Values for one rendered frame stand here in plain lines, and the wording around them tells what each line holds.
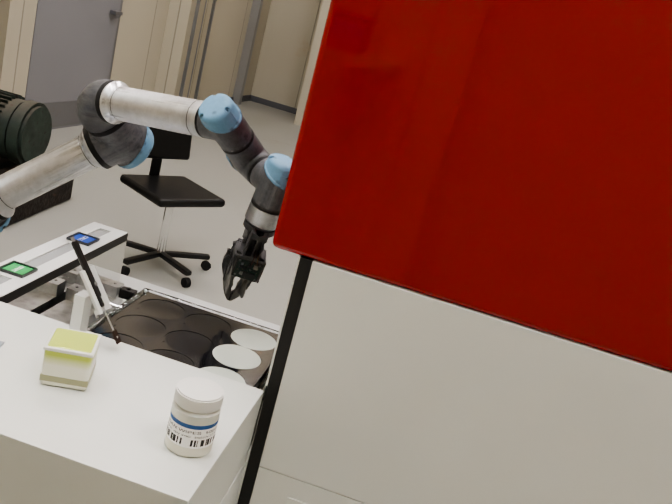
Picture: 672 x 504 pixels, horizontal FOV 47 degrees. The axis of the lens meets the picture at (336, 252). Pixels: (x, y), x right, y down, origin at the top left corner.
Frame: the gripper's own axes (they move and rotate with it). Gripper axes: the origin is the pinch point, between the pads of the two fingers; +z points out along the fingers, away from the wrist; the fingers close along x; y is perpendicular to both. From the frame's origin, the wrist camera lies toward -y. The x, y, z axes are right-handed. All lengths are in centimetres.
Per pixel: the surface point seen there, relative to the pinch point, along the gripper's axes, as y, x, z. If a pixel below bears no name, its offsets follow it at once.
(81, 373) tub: 53, -25, -10
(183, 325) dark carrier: 10.8, -8.6, 4.6
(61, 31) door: -509, -130, 110
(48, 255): -0.9, -40.1, 4.7
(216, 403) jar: 64, -6, -20
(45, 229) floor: -258, -72, 148
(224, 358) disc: 22.7, 0.2, 1.5
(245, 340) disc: 12.6, 4.8, 2.6
